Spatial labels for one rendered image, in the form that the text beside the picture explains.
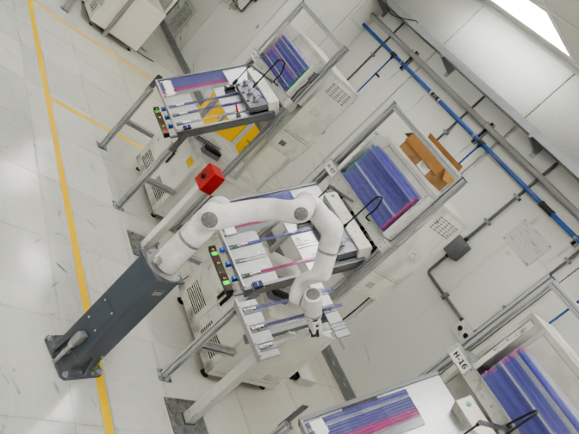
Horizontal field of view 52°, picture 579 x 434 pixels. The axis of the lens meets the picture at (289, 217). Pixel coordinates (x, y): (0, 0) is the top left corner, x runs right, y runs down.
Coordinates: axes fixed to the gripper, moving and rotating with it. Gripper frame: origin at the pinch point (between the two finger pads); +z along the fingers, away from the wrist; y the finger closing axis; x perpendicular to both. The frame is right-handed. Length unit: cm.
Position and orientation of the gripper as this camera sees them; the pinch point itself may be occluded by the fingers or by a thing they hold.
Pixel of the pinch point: (313, 331)
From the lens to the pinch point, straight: 288.9
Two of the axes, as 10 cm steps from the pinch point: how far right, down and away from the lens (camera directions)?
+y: -3.8, -6.7, 6.3
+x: -9.2, 3.0, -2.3
